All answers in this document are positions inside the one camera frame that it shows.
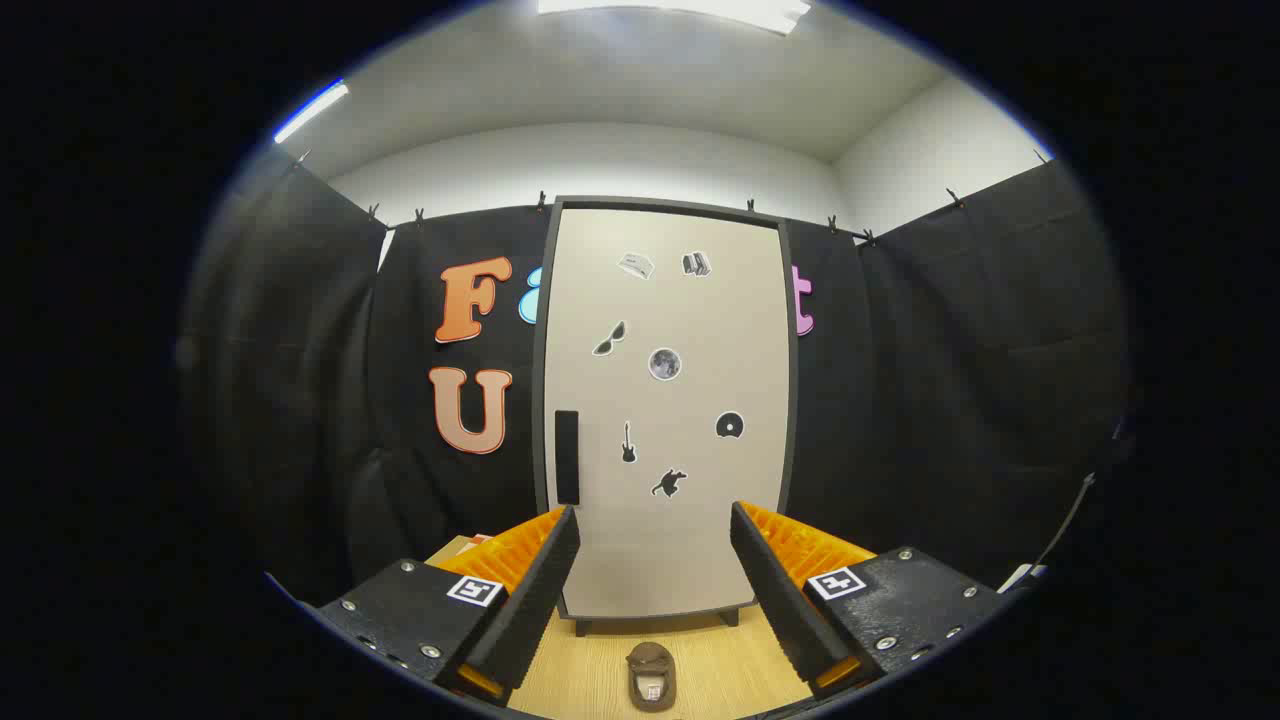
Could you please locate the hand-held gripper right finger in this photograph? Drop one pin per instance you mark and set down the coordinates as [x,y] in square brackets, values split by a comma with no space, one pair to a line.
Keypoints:
[775,600]

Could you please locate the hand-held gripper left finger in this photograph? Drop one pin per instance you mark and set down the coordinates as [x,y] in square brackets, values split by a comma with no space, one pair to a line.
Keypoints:
[540,600]

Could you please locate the brown felt shoe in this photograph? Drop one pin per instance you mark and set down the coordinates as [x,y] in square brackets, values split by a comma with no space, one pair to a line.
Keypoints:
[650,665]

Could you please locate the dark grey shoe cabinet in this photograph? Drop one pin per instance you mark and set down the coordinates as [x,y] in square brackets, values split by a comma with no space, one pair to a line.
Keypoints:
[540,400]

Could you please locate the beige orange cover book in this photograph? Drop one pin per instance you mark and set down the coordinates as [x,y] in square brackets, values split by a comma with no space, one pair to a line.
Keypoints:
[455,548]

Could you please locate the black backdrop cloth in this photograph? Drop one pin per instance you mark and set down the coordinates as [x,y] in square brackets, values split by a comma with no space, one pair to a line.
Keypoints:
[950,350]

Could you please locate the narrow ceiling light strip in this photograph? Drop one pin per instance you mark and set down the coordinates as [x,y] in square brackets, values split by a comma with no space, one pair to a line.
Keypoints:
[315,110]

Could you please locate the long ceiling light panel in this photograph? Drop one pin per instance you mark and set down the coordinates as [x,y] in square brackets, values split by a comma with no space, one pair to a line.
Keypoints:
[700,10]

